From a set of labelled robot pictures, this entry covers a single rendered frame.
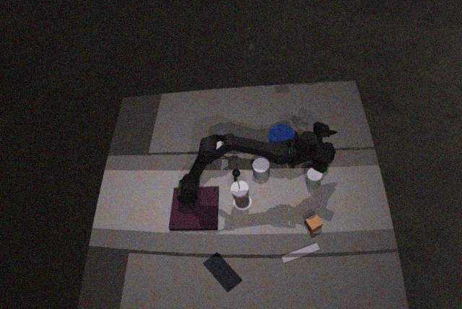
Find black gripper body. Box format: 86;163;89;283
310;121;329;173

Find brown cube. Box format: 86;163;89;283
305;214;323;234

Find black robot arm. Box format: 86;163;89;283
177;131;336;206

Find blue cylinder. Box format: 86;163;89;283
269;123;295;142

